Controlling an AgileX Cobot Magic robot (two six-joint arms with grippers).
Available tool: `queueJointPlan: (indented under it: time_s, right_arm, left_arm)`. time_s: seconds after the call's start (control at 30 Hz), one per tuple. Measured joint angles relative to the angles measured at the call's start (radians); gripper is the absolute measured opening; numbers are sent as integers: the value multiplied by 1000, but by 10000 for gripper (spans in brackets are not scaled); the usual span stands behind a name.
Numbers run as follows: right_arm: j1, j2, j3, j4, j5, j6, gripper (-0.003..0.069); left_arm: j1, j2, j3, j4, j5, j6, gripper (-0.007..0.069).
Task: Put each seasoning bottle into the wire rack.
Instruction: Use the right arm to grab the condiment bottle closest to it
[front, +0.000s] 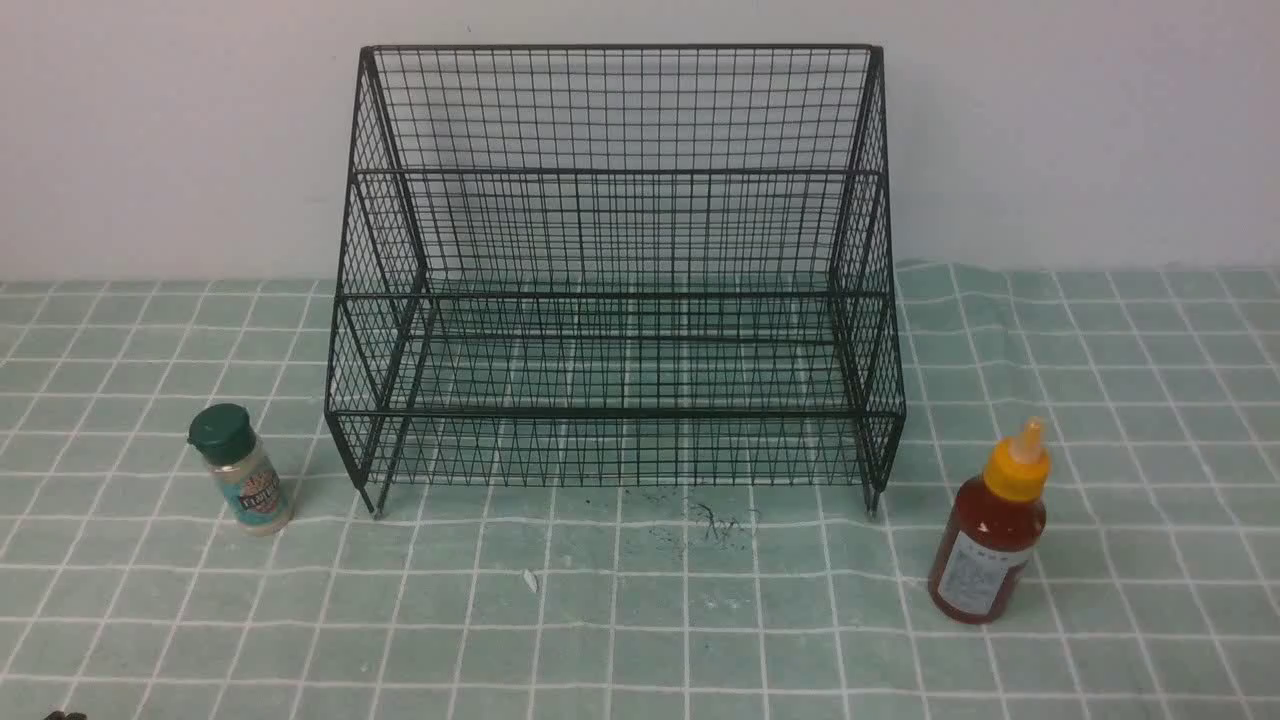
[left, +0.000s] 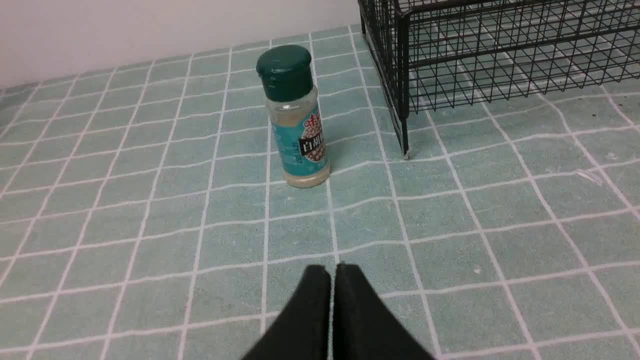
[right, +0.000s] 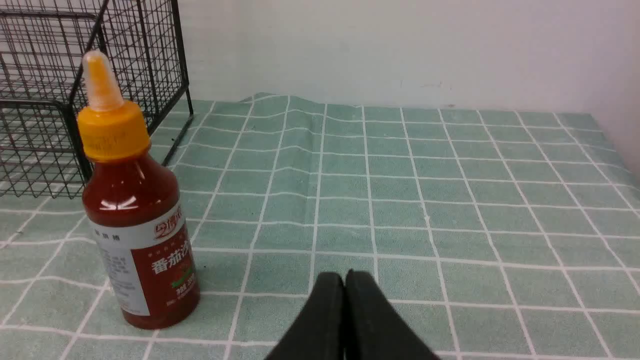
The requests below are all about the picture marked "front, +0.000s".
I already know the green checkered tablecloth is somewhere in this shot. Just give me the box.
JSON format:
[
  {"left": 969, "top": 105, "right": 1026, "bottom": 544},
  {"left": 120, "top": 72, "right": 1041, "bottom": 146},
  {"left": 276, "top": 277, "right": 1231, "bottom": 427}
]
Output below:
[{"left": 1, "top": 263, "right": 1279, "bottom": 719}]

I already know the green-capped seasoning bottle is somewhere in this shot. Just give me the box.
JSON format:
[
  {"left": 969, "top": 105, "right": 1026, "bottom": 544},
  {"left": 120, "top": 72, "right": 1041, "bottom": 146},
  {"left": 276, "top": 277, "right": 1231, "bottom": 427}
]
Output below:
[{"left": 187, "top": 404, "right": 293, "bottom": 536}]

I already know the black wire mesh shelf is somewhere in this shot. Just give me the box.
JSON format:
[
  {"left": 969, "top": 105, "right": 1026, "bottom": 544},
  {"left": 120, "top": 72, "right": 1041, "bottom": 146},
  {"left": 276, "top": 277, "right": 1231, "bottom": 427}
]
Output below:
[{"left": 324, "top": 44, "right": 908, "bottom": 512}]

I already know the red sauce bottle yellow cap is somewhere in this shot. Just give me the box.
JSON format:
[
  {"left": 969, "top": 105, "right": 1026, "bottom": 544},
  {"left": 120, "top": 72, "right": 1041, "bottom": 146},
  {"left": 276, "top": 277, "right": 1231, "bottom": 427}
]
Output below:
[{"left": 927, "top": 418, "right": 1051, "bottom": 625}]

